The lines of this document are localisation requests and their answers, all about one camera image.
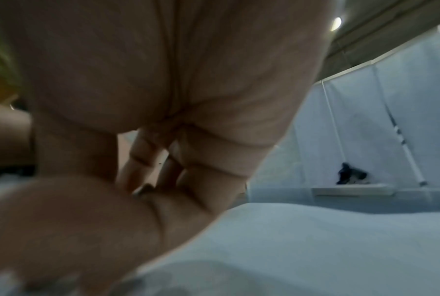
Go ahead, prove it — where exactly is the white bed sheet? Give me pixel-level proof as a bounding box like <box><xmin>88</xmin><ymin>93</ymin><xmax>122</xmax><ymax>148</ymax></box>
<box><xmin>0</xmin><ymin>170</ymin><xmax>440</xmax><ymax>296</ymax></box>

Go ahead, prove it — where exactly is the person's left forearm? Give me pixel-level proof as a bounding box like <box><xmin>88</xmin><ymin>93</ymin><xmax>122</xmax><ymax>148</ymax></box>
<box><xmin>0</xmin><ymin>99</ymin><xmax>36</xmax><ymax>167</ymax></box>

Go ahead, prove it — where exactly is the white shelf board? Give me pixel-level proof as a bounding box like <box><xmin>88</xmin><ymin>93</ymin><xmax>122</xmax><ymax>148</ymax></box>
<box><xmin>311</xmin><ymin>183</ymin><xmax>395</xmax><ymax>197</ymax></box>

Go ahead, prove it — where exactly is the white striped pole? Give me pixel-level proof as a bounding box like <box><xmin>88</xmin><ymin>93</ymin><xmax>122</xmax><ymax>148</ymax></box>
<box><xmin>384</xmin><ymin>105</ymin><xmax>430</xmax><ymax>187</ymax></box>

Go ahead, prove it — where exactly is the person's right hand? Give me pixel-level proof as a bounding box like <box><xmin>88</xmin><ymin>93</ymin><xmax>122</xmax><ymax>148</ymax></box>
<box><xmin>0</xmin><ymin>0</ymin><xmax>335</xmax><ymax>293</ymax></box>

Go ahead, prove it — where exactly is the white curtain partition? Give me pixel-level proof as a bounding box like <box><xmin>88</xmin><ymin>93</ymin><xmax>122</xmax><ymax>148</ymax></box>
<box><xmin>246</xmin><ymin>24</ymin><xmax>440</xmax><ymax>206</ymax></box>

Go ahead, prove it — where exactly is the dark blue bundle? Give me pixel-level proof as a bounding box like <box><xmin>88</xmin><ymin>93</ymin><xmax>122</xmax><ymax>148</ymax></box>
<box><xmin>336</xmin><ymin>162</ymin><xmax>369</xmax><ymax>185</ymax></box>

